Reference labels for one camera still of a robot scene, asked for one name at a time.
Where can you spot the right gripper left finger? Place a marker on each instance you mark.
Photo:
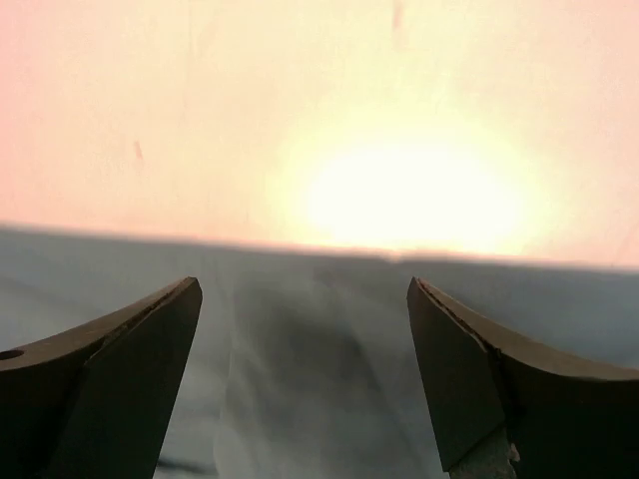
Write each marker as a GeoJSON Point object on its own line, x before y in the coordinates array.
{"type": "Point", "coordinates": [95, 401]}

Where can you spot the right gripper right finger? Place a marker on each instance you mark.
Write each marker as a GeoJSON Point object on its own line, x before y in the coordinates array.
{"type": "Point", "coordinates": [503, 405]}

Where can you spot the blue-grey t-shirt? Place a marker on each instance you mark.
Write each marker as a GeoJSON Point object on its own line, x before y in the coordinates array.
{"type": "Point", "coordinates": [303, 364]}

